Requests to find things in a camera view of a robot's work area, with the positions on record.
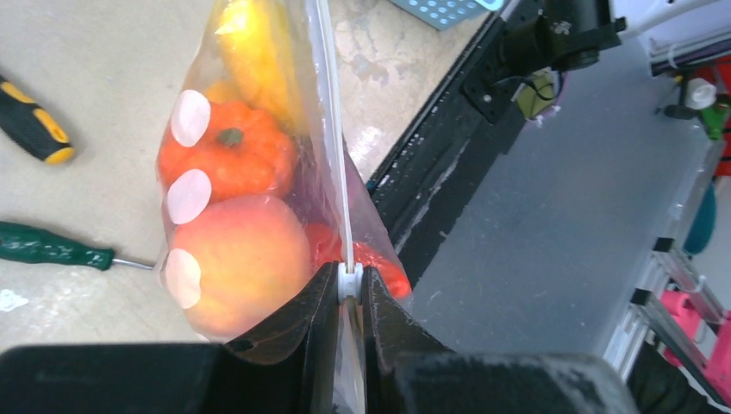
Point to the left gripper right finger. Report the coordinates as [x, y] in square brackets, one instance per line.
[395, 346]

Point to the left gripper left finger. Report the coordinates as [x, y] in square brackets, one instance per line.
[285, 364]

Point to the black yellow screwdriver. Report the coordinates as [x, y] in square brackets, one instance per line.
[32, 128]

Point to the green white bottle background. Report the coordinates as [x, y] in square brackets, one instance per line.
[699, 99]

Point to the pink plastic object background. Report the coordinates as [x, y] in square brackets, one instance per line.
[717, 368]

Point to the yellow mango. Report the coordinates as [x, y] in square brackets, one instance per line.
[255, 39]

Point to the green handled screwdriver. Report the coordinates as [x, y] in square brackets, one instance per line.
[30, 245]

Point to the clear zip top bag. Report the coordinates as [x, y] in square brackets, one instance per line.
[328, 196]

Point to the light blue plastic basket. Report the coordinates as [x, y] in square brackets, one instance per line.
[445, 14]

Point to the peach apple fruit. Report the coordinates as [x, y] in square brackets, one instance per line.
[236, 263]

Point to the teal object background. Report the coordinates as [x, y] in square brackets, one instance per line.
[703, 225]

